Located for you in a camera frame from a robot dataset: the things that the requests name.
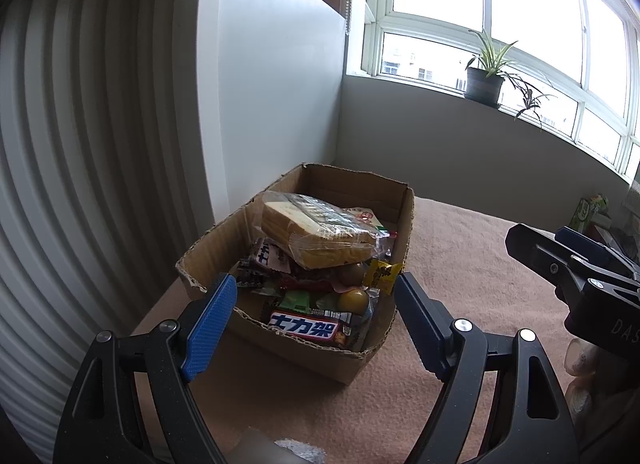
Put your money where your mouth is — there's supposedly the pink blanket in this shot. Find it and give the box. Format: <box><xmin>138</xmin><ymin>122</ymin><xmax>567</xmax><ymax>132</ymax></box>
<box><xmin>130</xmin><ymin>196</ymin><xmax>640</xmax><ymax>464</ymax></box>

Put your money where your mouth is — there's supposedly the potted spider plant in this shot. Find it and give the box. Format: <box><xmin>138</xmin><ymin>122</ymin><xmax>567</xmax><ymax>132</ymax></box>
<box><xmin>462</xmin><ymin>28</ymin><xmax>558</xmax><ymax>129</ymax></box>

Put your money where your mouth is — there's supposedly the green drink carton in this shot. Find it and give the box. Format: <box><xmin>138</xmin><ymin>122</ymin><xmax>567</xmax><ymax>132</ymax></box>
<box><xmin>570</xmin><ymin>194</ymin><xmax>611</xmax><ymax>232</ymax></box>

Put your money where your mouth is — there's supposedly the person's right hand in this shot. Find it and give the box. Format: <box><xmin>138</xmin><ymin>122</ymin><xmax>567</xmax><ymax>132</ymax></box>
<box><xmin>565</xmin><ymin>338</ymin><xmax>603</xmax><ymax>419</ymax></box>

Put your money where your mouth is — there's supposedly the sliced bread loaf package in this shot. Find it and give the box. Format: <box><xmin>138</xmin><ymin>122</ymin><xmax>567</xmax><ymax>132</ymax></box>
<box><xmin>252</xmin><ymin>190</ymin><xmax>393</xmax><ymax>269</ymax></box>

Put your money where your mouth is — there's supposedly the small yellow snack packet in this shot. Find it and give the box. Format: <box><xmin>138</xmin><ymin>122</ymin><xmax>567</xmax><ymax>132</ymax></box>
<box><xmin>369</xmin><ymin>259</ymin><xmax>403</xmax><ymax>292</ymax></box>

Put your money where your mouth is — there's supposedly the red green chicken snack pouch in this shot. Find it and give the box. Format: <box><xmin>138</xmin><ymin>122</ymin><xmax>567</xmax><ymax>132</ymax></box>
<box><xmin>350</xmin><ymin>208</ymin><xmax>391</xmax><ymax>235</ymax></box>

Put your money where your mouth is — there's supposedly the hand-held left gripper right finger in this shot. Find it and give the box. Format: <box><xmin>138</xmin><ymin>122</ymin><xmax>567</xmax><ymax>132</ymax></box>
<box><xmin>393</xmin><ymin>271</ymin><xmax>581</xmax><ymax>464</ymax></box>

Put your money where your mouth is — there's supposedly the white cabinet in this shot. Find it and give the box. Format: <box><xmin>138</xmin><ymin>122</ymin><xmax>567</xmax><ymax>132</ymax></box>
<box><xmin>200</xmin><ymin>0</ymin><xmax>348</xmax><ymax>239</ymax></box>

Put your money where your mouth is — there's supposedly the brown cardboard box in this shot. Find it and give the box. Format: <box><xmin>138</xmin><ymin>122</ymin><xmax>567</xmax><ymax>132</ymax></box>
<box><xmin>175</xmin><ymin>163</ymin><xmax>416</xmax><ymax>386</ymax></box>

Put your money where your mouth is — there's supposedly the yellow jelly ball packet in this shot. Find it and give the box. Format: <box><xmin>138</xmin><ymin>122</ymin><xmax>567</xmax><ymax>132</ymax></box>
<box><xmin>340</xmin><ymin>289</ymin><xmax>371</xmax><ymax>312</ymax></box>

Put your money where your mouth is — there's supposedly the small pale green packet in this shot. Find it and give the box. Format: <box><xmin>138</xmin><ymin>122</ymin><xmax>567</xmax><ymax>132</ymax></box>
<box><xmin>280</xmin><ymin>291</ymin><xmax>313</xmax><ymax>312</ymax></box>

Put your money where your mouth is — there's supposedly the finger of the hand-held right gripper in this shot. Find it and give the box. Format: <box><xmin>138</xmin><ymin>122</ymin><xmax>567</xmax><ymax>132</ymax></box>
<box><xmin>555</xmin><ymin>226</ymin><xmax>640</xmax><ymax>287</ymax></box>
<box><xmin>505</xmin><ymin>224</ymin><xmax>640</xmax><ymax>360</ymax></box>

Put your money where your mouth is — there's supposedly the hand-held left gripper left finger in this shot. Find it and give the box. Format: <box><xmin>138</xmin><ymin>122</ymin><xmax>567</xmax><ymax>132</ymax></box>
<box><xmin>52</xmin><ymin>272</ymin><xmax>238</xmax><ymax>464</ymax></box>

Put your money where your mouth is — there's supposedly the white ribbed panel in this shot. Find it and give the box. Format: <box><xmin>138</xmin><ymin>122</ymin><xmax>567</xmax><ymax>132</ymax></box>
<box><xmin>0</xmin><ymin>0</ymin><xmax>211</xmax><ymax>445</ymax></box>

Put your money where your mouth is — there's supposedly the dark chocolate bar blue print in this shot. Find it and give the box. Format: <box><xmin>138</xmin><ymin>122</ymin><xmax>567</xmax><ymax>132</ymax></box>
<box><xmin>269</xmin><ymin>310</ymin><xmax>353</xmax><ymax>350</ymax></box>
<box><xmin>250</xmin><ymin>239</ymin><xmax>296</xmax><ymax>275</ymax></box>

